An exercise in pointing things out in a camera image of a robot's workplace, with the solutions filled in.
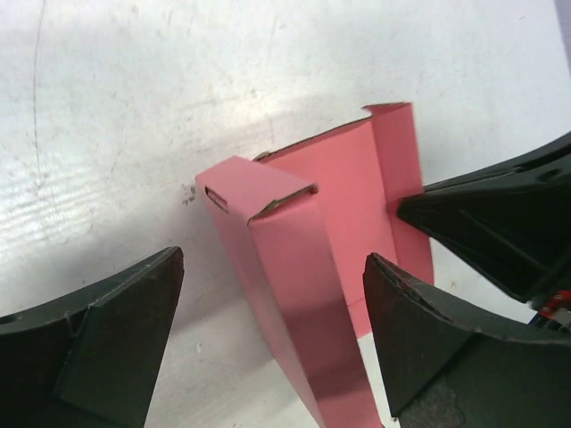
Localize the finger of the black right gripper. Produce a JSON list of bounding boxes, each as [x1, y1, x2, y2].
[[397, 135, 570, 303]]

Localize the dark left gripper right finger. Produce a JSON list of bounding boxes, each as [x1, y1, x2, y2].
[[363, 253, 570, 427]]

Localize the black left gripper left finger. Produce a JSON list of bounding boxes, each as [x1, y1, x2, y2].
[[1, 247, 184, 427]]

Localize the pink paper box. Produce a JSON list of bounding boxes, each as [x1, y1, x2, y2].
[[195, 103, 434, 427]]

